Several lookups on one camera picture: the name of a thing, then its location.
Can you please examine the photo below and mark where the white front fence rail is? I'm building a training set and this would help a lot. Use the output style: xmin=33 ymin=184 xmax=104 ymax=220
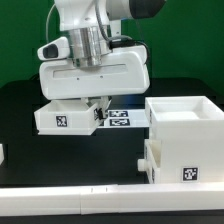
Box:
xmin=0 ymin=182 xmax=224 ymax=217

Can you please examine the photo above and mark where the marker sheet on table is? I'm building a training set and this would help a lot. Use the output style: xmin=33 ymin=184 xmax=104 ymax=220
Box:
xmin=100 ymin=109 xmax=149 ymax=128

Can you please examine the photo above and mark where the grey cable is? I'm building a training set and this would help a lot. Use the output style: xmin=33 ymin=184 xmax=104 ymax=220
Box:
xmin=45 ymin=4 xmax=58 ymax=44

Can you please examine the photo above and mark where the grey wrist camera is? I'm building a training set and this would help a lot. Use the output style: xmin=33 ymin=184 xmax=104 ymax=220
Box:
xmin=37 ymin=37 xmax=70 ymax=61

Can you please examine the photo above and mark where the white drawer cabinet box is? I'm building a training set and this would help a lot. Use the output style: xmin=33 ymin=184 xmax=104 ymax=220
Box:
xmin=145 ymin=96 xmax=224 ymax=184

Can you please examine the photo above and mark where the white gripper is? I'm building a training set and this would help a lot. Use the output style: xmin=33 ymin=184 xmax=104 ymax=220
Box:
xmin=40 ymin=45 xmax=150 ymax=119

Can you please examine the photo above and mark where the white left fence block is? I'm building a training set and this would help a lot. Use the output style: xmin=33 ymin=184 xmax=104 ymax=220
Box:
xmin=0 ymin=144 xmax=4 ymax=165

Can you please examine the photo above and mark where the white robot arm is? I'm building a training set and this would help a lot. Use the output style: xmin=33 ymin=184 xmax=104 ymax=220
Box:
xmin=38 ymin=0 xmax=166 ymax=100

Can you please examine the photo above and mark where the white drawer tray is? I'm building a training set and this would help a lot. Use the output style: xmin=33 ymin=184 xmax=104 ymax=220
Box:
xmin=34 ymin=100 xmax=101 ymax=135

